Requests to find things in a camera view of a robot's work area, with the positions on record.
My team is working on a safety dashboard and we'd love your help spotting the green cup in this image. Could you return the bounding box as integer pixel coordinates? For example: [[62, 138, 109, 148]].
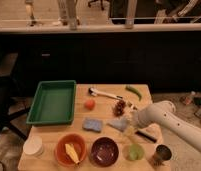
[[127, 144, 144, 161]]

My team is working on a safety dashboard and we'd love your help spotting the brown pine cone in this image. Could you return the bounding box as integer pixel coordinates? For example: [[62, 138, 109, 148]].
[[113, 100, 126, 117]]

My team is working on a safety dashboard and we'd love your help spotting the grey towel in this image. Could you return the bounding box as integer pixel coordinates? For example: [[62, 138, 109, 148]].
[[108, 117, 129, 132]]

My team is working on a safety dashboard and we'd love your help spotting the orange bowl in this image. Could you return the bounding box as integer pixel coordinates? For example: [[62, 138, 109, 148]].
[[54, 133, 87, 167]]

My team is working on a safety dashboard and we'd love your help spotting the green plastic tray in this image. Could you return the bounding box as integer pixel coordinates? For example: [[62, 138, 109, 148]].
[[26, 80, 76, 126]]

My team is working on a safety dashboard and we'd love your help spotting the white paper cup stack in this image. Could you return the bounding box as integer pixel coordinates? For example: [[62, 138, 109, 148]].
[[23, 136, 44, 156]]

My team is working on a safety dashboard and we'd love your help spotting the green chili pepper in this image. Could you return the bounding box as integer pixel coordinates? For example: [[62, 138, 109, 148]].
[[125, 85, 142, 101]]

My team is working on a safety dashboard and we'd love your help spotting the dark purple bowl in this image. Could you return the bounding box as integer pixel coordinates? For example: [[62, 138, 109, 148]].
[[90, 137, 119, 167]]

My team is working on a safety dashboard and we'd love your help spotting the black and tan brush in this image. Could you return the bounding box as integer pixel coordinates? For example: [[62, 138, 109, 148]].
[[135, 130, 157, 143]]

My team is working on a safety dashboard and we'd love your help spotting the black office chair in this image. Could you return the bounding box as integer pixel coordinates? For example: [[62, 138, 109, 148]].
[[0, 54, 30, 140]]

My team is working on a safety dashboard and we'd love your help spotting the blue sponge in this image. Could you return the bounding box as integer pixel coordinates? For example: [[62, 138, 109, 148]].
[[82, 118, 103, 132]]

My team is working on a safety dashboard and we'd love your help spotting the metal cup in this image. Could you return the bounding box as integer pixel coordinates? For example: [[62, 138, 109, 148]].
[[153, 144, 172, 165]]

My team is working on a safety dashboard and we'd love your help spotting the orange tomato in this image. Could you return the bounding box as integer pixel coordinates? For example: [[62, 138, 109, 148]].
[[84, 99, 95, 110]]

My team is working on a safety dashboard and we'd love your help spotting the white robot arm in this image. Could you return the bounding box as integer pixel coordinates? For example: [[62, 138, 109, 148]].
[[124, 100, 201, 153]]

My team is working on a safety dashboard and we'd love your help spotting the yellow banana piece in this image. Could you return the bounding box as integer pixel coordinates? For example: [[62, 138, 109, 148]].
[[65, 144, 80, 164]]

